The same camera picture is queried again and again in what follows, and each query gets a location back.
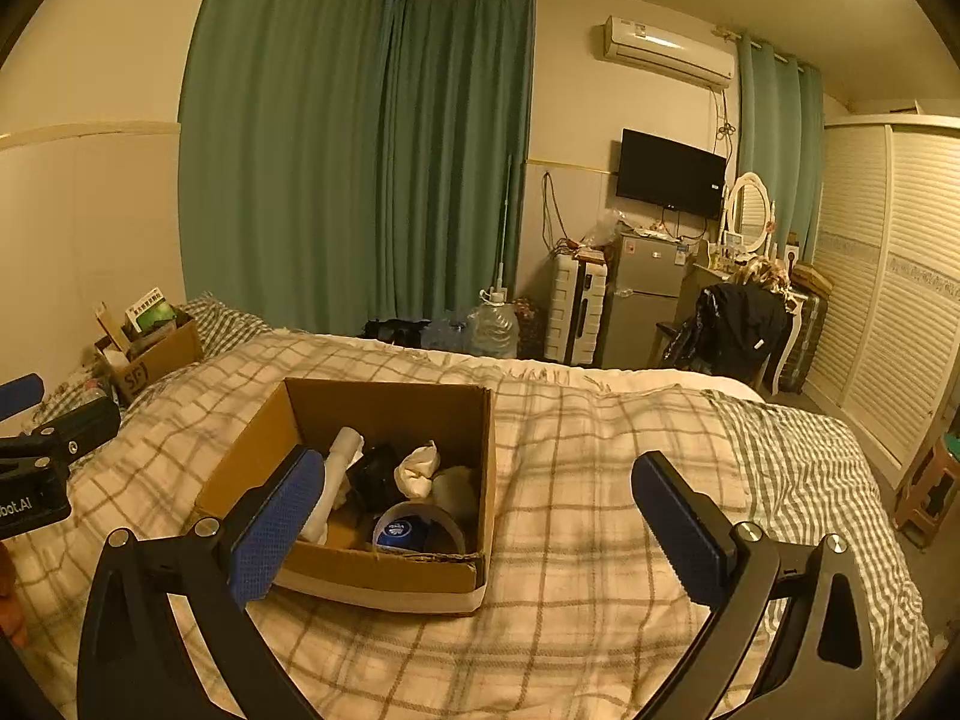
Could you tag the green and white book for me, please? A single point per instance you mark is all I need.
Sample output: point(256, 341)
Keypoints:
point(148, 309)

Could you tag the green checked pillow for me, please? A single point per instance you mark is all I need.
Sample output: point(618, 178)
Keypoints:
point(217, 322)

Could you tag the black bag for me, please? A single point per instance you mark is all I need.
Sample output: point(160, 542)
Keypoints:
point(394, 330)

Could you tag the black jacket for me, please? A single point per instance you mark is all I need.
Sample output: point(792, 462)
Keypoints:
point(739, 326)

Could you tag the round white box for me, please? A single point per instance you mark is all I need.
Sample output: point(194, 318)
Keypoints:
point(416, 526)

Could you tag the white louvred wardrobe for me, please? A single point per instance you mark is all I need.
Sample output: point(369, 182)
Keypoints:
point(885, 277)

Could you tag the white cloth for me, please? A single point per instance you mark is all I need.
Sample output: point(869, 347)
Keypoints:
point(416, 469)

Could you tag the brown suitcase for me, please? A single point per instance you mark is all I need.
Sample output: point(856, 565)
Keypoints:
point(806, 341)

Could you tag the white pole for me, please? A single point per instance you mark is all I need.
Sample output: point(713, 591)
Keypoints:
point(504, 232)

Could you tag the wooden hanger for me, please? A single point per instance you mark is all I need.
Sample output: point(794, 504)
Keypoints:
point(812, 277)

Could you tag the red floral bag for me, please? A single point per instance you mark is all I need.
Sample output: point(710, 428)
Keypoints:
point(527, 326)

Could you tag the green checked bedsheet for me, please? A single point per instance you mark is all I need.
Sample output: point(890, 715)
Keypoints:
point(810, 480)

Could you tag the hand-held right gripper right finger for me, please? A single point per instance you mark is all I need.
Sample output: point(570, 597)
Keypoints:
point(679, 529)

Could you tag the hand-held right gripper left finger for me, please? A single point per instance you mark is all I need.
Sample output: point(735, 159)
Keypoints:
point(277, 532)

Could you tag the grey refrigerator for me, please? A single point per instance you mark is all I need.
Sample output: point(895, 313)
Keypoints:
point(645, 300)

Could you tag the clear plastic bag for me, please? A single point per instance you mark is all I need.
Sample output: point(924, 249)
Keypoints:
point(609, 226)

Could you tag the black bowl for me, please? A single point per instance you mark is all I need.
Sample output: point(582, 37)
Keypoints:
point(375, 469)

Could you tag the blond fluffy item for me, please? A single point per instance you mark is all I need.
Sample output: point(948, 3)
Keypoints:
point(769, 274)

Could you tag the narrow green curtain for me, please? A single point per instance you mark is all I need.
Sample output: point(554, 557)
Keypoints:
point(780, 142)

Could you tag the large cardboard box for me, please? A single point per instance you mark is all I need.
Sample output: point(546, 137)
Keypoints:
point(247, 465)

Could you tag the brown plastic stool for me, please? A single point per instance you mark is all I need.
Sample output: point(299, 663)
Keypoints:
point(926, 491)

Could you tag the white oval mirror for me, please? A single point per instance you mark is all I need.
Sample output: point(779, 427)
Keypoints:
point(748, 211)

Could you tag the small cardboard box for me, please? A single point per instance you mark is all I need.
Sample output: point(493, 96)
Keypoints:
point(165, 356)

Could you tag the large clear water jug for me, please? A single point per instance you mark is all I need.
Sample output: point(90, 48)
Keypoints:
point(495, 330)

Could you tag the beige wooden item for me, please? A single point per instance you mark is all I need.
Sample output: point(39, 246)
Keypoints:
point(111, 322)

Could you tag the clear plastic bottles pack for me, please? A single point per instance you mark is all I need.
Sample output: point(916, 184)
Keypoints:
point(444, 334)

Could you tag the black wall television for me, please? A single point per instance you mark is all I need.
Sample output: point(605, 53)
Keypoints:
point(671, 172)

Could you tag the white suitcase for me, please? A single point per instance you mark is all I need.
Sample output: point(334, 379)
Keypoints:
point(566, 307)

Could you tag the white air conditioner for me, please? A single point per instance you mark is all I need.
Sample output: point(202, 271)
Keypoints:
point(667, 49)

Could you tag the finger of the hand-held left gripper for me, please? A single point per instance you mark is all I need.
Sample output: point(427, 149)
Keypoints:
point(19, 394)
point(86, 420)

